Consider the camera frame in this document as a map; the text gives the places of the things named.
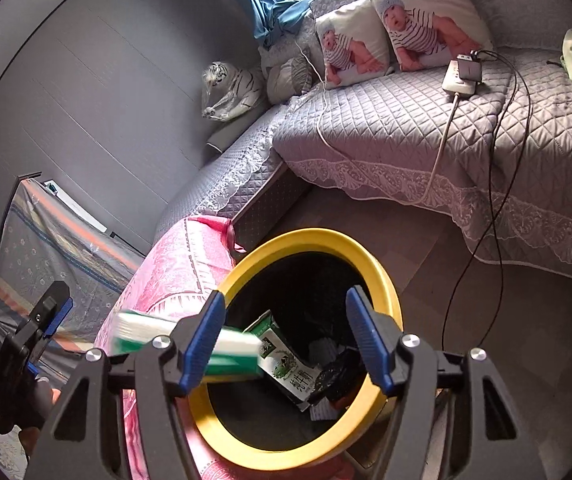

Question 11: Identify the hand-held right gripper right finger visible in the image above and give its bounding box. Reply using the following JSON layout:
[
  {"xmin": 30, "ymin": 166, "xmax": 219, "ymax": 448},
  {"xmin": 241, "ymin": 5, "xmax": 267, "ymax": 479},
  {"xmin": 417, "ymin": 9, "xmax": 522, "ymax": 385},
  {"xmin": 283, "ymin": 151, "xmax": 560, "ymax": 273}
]
[{"xmin": 345, "ymin": 285, "xmax": 521, "ymax": 480}]

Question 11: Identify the black charger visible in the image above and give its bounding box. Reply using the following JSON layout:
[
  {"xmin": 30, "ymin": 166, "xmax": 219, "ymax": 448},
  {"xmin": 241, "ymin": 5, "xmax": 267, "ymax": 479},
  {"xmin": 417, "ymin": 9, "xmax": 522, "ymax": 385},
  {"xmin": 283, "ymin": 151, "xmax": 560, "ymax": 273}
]
[{"xmin": 456, "ymin": 50, "xmax": 484, "ymax": 82}]

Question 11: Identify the black charger cable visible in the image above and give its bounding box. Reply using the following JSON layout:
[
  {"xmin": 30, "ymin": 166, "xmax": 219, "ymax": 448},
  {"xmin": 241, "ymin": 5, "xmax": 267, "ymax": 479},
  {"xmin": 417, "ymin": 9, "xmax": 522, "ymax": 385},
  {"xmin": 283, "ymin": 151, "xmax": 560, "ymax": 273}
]
[{"xmin": 440, "ymin": 50, "xmax": 534, "ymax": 356}]

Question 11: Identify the grey pillow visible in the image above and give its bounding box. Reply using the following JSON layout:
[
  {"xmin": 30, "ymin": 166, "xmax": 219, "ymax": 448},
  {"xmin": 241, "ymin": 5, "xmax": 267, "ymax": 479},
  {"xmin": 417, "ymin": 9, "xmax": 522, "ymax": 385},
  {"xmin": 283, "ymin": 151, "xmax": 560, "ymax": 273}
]
[{"xmin": 207, "ymin": 119, "xmax": 261, "ymax": 153}]

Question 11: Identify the green white tissue pack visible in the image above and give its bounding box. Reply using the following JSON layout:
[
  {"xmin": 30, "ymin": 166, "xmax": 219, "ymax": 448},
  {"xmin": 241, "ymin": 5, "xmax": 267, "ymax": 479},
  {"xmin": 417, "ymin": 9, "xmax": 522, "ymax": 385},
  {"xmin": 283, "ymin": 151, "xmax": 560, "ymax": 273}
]
[{"xmin": 108, "ymin": 310, "xmax": 264, "ymax": 377}]

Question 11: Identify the white power strip cable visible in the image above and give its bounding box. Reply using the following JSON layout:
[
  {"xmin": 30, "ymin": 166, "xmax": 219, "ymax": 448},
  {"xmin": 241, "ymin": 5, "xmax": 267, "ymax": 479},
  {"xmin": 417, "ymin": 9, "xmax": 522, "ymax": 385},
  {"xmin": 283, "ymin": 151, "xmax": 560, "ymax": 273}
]
[{"xmin": 411, "ymin": 92, "xmax": 461, "ymax": 206}]

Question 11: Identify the grey quilted sofa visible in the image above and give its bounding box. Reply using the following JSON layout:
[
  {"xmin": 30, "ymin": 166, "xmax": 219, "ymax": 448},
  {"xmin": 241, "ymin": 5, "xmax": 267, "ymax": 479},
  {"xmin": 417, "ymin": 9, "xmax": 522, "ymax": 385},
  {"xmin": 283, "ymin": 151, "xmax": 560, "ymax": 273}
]
[{"xmin": 153, "ymin": 0, "xmax": 572, "ymax": 281}]

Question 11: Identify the thin white cable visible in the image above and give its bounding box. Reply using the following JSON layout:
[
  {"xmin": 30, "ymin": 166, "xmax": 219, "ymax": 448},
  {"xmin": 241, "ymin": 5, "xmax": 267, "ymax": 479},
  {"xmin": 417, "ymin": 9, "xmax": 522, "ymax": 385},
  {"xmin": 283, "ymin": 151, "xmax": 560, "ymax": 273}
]
[{"xmin": 293, "ymin": 35, "xmax": 361, "ymax": 171}]

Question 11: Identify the baby print pillow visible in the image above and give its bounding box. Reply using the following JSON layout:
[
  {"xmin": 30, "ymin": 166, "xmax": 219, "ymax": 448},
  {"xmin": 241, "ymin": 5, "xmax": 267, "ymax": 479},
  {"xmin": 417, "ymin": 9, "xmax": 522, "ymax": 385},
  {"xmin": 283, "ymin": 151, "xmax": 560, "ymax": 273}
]
[
  {"xmin": 315, "ymin": 0, "xmax": 397, "ymax": 88},
  {"xmin": 372, "ymin": 0, "xmax": 495, "ymax": 72}
]

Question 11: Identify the striped grey cloth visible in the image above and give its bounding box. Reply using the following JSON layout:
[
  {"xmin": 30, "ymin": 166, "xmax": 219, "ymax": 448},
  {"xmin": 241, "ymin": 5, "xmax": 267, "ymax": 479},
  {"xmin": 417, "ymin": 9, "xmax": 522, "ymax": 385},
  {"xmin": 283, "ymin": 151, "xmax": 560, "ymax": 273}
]
[{"xmin": 0, "ymin": 177, "xmax": 147, "ymax": 366}]

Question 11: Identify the bagged tiger plush toy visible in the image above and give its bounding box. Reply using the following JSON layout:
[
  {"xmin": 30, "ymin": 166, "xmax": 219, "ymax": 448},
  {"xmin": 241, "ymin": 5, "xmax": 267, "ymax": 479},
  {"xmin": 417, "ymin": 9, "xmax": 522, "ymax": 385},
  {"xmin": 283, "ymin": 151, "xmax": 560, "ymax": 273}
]
[{"xmin": 202, "ymin": 61, "xmax": 267, "ymax": 122}]

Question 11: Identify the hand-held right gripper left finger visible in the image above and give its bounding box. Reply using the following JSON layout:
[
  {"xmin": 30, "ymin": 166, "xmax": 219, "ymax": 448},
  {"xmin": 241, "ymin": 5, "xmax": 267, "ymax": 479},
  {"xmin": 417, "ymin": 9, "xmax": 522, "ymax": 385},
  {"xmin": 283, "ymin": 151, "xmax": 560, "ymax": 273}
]
[{"xmin": 25, "ymin": 290, "xmax": 227, "ymax": 480}]

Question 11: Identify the pink floral blanket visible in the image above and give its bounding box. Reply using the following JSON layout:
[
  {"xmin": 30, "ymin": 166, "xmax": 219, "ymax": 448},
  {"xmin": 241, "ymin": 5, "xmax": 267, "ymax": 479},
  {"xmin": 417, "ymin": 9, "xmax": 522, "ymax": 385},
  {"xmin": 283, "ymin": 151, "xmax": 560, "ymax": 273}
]
[{"xmin": 93, "ymin": 215, "xmax": 367, "ymax": 480}]

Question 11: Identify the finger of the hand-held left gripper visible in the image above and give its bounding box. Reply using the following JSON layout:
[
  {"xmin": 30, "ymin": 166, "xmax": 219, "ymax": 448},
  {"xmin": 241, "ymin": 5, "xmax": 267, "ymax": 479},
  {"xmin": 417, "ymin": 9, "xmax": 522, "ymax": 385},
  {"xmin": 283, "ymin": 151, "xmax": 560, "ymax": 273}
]
[{"xmin": 13, "ymin": 281, "xmax": 74, "ymax": 363}]

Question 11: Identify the white power strip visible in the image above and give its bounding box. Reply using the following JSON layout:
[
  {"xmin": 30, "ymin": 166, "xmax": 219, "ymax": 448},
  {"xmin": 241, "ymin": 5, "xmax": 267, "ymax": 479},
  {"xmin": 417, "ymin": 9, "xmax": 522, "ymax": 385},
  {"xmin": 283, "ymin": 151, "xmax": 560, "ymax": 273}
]
[{"xmin": 442, "ymin": 59, "xmax": 479, "ymax": 96}]

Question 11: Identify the blue curtain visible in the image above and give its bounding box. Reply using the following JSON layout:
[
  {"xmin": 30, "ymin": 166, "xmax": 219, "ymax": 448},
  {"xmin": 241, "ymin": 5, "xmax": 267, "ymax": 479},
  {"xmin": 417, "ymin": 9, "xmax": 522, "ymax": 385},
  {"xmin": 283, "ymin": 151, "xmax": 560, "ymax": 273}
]
[{"xmin": 206, "ymin": 0, "xmax": 319, "ymax": 48}]

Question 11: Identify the yellow trash bin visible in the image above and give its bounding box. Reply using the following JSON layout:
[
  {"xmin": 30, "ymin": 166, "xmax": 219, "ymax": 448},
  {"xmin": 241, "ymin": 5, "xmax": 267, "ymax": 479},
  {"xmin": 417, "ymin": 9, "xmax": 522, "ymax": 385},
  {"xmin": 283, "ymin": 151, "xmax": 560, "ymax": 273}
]
[{"xmin": 186, "ymin": 228, "xmax": 404, "ymax": 466}]

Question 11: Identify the green white snack packet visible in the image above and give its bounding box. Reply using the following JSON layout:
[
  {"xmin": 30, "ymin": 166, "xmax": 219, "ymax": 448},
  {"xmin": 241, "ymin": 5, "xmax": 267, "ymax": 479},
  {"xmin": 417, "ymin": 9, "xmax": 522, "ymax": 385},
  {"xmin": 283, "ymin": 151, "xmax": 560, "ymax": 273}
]
[{"xmin": 243, "ymin": 310, "xmax": 324, "ymax": 413}]

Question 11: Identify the person's left hand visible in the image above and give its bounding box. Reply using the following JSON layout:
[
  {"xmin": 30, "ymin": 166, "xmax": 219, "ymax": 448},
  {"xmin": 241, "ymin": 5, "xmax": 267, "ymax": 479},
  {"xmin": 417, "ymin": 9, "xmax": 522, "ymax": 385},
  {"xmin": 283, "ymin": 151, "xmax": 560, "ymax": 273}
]
[{"xmin": 18, "ymin": 387, "xmax": 62, "ymax": 458}]

